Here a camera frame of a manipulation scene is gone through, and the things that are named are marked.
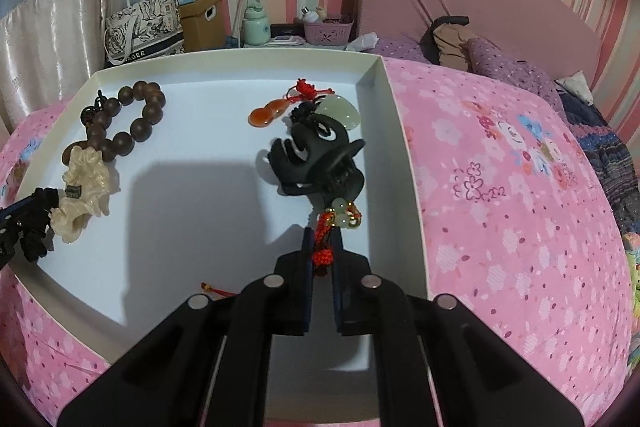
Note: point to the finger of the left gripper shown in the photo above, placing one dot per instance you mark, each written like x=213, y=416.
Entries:
x=10, y=233

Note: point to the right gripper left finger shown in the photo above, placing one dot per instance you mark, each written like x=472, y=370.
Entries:
x=207, y=363

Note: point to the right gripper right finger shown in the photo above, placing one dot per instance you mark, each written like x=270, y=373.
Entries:
x=436, y=362

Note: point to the cream satin scrunchie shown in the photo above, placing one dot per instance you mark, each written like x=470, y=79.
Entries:
x=89, y=182

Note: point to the red string jade bead charm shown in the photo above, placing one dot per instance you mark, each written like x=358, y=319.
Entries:
x=315, y=256

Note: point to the black plastic hair claw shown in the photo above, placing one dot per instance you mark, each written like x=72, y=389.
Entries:
x=316, y=159

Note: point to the orange gourd pendant red knot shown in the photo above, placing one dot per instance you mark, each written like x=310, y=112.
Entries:
x=303, y=94

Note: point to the pink floral bedspread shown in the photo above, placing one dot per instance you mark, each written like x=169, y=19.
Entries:
x=514, y=223

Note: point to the white shallow cardboard box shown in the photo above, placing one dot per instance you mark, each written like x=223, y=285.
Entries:
x=198, y=203

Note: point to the cream satin curtain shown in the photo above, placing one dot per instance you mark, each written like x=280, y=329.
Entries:
x=49, y=49

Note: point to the black white floral tote bag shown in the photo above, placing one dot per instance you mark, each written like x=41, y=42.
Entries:
x=146, y=29

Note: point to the dark blue patterned blanket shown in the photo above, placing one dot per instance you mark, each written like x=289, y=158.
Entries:
x=609, y=157

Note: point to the brown cardboard box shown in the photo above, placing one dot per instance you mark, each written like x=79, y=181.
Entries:
x=203, y=25

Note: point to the green water bottle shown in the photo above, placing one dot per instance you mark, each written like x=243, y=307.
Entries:
x=255, y=27

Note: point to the purple dotted pillow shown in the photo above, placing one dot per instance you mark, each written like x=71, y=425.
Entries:
x=497, y=86

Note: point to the black beige bag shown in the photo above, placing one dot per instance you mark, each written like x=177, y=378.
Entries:
x=444, y=42

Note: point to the nightstand with green cloth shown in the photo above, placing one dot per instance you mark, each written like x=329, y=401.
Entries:
x=278, y=42

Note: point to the white tissue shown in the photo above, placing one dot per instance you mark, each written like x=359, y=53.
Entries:
x=363, y=43

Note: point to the pink plastic basket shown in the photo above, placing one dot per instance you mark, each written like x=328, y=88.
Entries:
x=327, y=33

